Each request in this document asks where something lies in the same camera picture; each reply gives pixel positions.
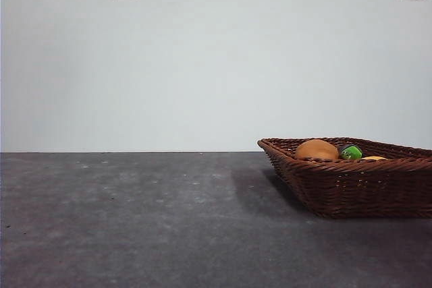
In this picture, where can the brown potato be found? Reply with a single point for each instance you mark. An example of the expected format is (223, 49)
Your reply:
(315, 149)

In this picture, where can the purple eggplant with green stem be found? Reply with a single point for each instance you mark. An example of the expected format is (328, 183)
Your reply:
(351, 153)

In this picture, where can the yellow corn cob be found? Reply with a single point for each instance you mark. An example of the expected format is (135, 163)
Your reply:
(374, 158)

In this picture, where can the brown woven wicker basket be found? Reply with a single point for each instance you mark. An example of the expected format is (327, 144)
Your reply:
(364, 190)

